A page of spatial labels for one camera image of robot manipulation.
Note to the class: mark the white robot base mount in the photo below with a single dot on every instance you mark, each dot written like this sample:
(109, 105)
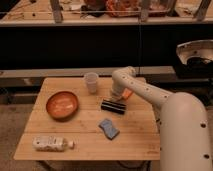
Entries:
(195, 49)

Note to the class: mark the blue sponge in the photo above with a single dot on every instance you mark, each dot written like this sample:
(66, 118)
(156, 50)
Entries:
(109, 130)

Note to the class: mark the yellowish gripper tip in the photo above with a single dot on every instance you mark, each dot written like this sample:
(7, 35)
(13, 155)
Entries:
(115, 98)

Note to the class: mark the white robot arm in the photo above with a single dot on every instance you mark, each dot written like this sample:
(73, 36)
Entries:
(184, 132)

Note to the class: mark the wooden folding table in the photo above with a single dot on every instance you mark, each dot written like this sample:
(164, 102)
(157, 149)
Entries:
(138, 138)

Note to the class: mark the translucent plastic cup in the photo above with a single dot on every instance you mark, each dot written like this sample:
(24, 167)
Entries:
(91, 81)

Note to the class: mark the orange handled tool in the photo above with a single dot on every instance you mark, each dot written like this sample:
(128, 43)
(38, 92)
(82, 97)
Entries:
(126, 94)

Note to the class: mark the orange bowl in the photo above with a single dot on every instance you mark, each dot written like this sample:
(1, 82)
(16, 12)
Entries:
(62, 105)

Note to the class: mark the white plastic bottle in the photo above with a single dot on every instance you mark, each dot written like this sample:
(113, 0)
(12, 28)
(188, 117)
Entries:
(52, 143)

